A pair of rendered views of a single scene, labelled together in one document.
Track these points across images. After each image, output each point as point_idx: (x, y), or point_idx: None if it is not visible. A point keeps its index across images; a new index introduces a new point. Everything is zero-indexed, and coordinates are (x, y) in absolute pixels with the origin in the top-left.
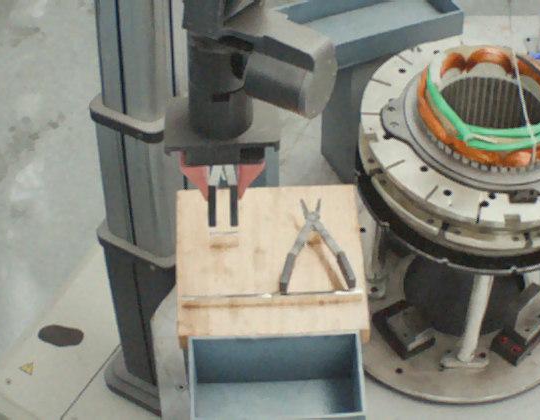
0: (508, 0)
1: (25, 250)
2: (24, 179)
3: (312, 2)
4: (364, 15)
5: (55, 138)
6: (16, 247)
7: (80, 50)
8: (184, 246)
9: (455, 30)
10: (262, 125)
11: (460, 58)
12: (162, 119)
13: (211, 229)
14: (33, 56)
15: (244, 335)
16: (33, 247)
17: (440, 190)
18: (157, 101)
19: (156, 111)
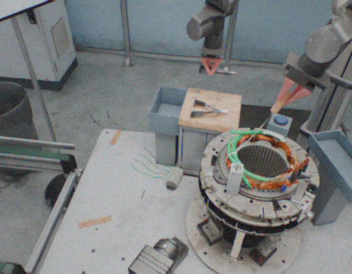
0: (271, 112)
1: None
2: None
3: (349, 144)
4: None
5: None
6: None
7: None
8: (219, 93)
9: (348, 198)
10: (207, 50)
11: (287, 151)
12: (306, 130)
13: (224, 98)
14: None
15: (184, 98)
16: None
17: (223, 139)
18: (309, 123)
19: (307, 125)
